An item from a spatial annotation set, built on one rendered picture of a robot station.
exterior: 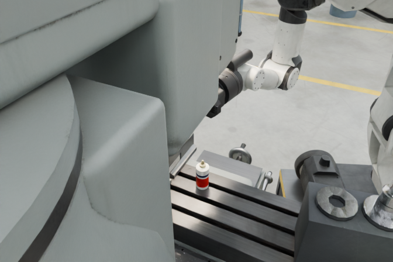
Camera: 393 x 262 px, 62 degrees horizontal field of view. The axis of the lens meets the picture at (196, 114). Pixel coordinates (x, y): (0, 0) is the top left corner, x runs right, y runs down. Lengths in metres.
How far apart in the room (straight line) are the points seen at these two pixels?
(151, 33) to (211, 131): 2.34
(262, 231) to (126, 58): 0.68
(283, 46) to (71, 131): 0.98
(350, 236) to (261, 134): 1.98
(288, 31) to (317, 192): 0.54
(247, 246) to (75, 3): 0.79
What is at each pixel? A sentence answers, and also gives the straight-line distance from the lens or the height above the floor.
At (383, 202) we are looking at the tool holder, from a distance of 0.81.
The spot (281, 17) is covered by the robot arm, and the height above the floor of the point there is 1.33.
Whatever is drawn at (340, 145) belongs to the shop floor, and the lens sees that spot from 2.80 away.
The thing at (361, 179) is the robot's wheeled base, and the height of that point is 0.57.
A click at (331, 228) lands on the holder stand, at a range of 0.80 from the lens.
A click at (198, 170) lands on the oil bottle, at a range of 0.99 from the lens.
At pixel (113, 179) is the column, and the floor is 1.50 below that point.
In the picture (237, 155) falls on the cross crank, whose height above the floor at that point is 0.61.
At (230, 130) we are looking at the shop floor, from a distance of 2.73.
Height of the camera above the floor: 1.69
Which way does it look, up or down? 36 degrees down
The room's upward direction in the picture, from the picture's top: straight up
